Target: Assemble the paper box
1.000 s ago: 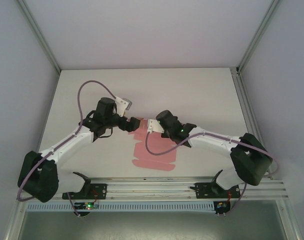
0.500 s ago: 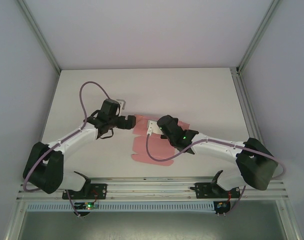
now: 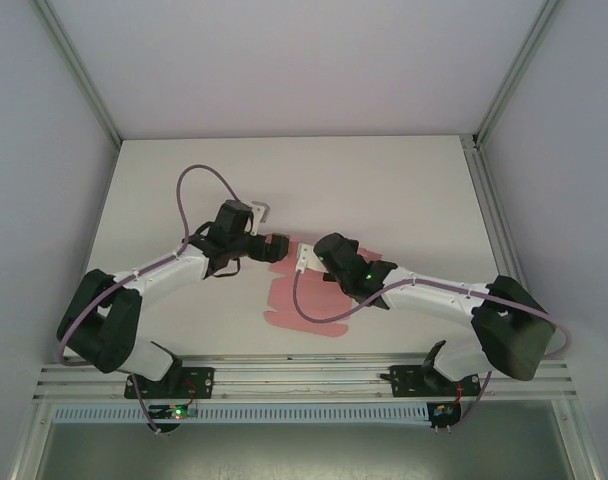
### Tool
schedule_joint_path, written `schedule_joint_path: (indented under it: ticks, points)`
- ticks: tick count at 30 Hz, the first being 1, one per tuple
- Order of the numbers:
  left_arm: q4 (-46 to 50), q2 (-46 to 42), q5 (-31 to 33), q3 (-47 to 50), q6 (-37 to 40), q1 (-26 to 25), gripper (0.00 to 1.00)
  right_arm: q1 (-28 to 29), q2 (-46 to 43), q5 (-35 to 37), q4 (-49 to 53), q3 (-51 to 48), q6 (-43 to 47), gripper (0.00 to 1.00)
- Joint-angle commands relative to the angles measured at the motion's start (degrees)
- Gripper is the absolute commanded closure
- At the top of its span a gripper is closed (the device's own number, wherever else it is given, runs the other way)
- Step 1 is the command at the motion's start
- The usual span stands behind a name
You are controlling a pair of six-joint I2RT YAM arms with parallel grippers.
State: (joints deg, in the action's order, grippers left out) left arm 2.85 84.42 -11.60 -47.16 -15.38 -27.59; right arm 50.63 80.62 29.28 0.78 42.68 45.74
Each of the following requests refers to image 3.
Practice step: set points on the pink cloth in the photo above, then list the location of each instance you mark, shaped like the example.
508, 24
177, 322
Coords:
324, 305

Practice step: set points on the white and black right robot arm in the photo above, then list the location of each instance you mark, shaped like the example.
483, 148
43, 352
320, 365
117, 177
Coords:
434, 305

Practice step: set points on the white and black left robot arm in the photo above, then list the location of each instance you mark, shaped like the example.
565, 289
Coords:
169, 280

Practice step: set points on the small right circuit board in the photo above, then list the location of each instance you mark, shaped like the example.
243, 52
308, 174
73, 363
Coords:
441, 412

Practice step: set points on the grey metal lower panel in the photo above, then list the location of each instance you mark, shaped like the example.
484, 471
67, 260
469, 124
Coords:
304, 455

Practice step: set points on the left circuit board green light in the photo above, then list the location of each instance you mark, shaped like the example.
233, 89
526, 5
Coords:
176, 412

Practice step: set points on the aluminium mounting rail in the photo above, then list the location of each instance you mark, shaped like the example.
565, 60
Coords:
304, 380

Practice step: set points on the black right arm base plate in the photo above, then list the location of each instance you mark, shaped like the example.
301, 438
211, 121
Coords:
404, 382

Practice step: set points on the aluminium table side rail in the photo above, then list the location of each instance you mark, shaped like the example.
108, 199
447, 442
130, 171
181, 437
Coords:
489, 225

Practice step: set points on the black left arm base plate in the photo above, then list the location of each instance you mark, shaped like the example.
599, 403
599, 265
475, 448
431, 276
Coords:
204, 382

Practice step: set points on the black round mount disc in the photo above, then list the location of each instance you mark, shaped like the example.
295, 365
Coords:
164, 427
446, 424

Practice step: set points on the aluminium frame post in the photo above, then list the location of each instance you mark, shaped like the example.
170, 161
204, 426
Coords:
79, 75
516, 75

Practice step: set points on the aluminium frame leg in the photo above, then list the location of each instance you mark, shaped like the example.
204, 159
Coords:
29, 445
579, 445

